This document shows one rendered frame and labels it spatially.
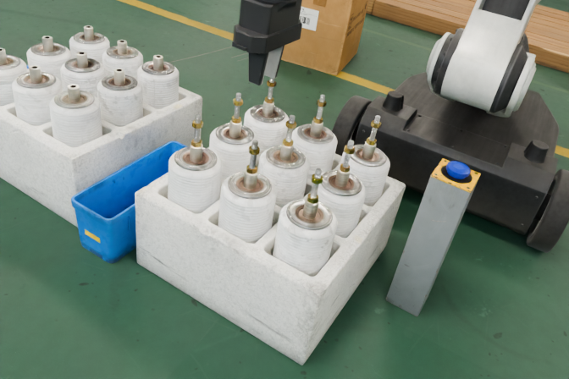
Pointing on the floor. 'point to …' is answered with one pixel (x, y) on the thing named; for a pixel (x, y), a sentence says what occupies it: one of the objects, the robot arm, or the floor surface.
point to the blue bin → (118, 205)
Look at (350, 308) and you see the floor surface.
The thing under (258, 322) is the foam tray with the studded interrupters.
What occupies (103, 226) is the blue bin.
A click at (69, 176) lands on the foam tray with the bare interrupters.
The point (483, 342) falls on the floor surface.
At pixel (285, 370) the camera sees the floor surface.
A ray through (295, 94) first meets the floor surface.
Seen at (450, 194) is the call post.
